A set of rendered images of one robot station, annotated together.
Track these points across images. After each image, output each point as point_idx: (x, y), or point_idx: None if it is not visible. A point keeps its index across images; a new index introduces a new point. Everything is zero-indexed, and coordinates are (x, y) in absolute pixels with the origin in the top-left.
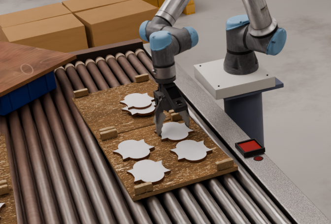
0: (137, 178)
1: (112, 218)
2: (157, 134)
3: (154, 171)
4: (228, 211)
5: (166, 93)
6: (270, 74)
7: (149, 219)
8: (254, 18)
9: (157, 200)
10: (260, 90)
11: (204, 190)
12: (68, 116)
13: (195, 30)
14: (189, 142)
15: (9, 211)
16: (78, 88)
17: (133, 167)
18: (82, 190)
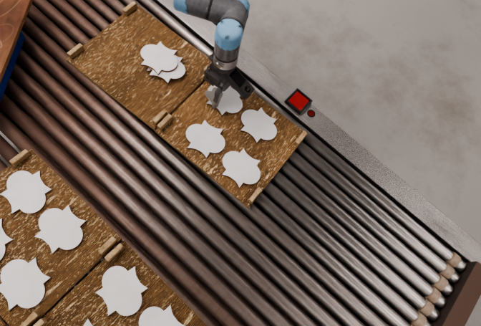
0: (239, 182)
1: (243, 236)
2: (213, 108)
3: (248, 167)
4: (326, 190)
5: (232, 81)
6: None
7: (275, 225)
8: None
9: (266, 198)
10: None
11: (296, 172)
12: (84, 93)
13: (247, 0)
14: (251, 113)
15: (147, 273)
16: (56, 34)
17: (225, 167)
18: (190, 209)
